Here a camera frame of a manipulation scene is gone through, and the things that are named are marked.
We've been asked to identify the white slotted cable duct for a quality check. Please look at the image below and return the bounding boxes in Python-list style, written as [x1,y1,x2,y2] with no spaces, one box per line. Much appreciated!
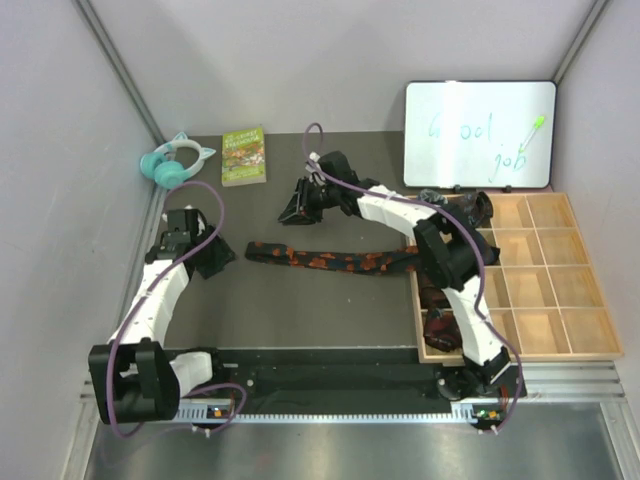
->
[171,400,502,425]

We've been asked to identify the teal cat-ear headphones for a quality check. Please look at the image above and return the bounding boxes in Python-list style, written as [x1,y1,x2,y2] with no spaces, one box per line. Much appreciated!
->
[139,132,216,190]

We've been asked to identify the brown red rolled tie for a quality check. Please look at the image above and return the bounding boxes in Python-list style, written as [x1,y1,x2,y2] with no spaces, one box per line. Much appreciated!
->
[448,191,494,228]

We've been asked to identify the green paperback book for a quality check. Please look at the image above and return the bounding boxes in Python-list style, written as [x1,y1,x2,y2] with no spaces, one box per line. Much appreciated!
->
[221,127,267,187]

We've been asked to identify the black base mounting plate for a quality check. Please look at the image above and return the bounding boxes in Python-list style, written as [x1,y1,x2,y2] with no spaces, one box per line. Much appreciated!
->
[206,347,521,413]

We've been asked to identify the dark brown rolled tie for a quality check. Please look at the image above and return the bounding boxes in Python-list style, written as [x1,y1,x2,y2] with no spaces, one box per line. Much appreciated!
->
[417,274,450,310]

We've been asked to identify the red patterned rolled tie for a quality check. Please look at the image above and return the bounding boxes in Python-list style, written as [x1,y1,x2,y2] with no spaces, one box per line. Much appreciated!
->
[423,308,463,353]

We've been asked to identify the wooden compartment tray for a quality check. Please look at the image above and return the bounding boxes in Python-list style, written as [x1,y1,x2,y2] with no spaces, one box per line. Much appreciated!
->
[402,192,625,365]

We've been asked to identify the dark navy rolled tie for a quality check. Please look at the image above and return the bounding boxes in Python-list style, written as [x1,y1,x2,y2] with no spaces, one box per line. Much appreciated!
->
[473,231,501,265]

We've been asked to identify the dark orange floral tie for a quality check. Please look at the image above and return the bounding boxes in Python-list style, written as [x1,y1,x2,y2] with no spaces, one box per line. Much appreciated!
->
[245,242,421,275]

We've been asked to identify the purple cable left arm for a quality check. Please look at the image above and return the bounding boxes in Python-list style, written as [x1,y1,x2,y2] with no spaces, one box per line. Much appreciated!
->
[105,180,249,439]

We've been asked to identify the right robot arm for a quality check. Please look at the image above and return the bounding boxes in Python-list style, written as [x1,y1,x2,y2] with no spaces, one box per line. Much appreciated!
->
[278,151,510,396]

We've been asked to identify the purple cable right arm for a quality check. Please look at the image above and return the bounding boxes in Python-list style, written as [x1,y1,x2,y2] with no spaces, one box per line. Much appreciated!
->
[303,123,524,435]

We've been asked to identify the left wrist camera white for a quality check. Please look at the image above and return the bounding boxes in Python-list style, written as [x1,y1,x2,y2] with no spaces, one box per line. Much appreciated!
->
[161,205,207,236]

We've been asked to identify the grey rolled tie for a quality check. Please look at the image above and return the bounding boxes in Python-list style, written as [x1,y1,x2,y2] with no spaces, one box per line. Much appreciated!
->
[417,189,448,206]

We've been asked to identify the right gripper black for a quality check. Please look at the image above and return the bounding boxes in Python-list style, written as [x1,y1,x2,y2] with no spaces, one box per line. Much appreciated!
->
[278,179,340,229]

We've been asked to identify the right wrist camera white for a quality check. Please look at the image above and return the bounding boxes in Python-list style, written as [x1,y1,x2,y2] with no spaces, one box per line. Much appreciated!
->
[306,151,322,175]

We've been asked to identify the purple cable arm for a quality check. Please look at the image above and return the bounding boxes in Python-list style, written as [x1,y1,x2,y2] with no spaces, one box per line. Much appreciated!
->
[303,123,524,435]
[105,180,249,439]

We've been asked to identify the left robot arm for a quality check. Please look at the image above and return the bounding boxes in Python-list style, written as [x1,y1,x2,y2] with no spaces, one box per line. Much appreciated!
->
[88,208,236,424]

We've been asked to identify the white dry-erase board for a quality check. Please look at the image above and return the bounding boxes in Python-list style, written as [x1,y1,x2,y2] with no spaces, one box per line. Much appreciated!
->
[403,81,557,189]

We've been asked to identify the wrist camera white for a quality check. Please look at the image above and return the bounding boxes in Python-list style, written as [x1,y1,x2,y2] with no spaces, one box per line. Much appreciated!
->
[306,151,322,175]
[161,205,207,236]

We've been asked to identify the green marker pen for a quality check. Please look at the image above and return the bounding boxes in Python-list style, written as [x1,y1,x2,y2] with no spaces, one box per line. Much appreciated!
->
[519,115,546,153]

